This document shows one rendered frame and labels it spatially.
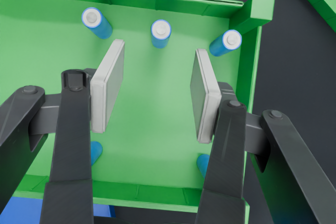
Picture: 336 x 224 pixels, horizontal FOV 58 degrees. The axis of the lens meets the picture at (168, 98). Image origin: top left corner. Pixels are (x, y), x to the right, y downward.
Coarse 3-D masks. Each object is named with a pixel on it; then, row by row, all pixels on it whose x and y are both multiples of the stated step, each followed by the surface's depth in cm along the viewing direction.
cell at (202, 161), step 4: (200, 156) 33; (204, 156) 32; (208, 156) 32; (200, 160) 32; (204, 160) 31; (200, 164) 31; (204, 164) 30; (200, 168) 31; (204, 168) 29; (204, 172) 29; (204, 176) 28
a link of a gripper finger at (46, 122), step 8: (88, 72) 17; (48, 96) 14; (56, 96) 14; (48, 104) 13; (56, 104) 14; (40, 112) 13; (48, 112) 13; (56, 112) 14; (32, 120) 13; (40, 120) 13; (48, 120) 14; (56, 120) 14; (32, 128) 14; (40, 128) 14; (48, 128) 14
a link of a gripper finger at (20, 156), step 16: (16, 96) 13; (32, 96) 13; (0, 112) 12; (16, 112) 12; (32, 112) 12; (0, 128) 11; (16, 128) 11; (0, 144) 10; (16, 144) 11; (32, 144) 13; (0, 160) 10; (16, 160) 11; (32, 160) 13; (0, 176) 10; (16, 176) 11; (0, 192) 10; (0, 208) 10
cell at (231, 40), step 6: (228, 30) 27; (234, 30) 27; (222, 36) 27; (228, 36) 27; (234, 36) 27; (240, 36) 27; (216, 42) 29; (222, 42) 27; (228, 42) 27; (234, 42) 27; (240, 42) 27; (210, 48) 32; (216, 48) 30; (222, 48) 28; (228, 48) 27; (234, 48) 27; (216, 54) 32; (222, 54) 31
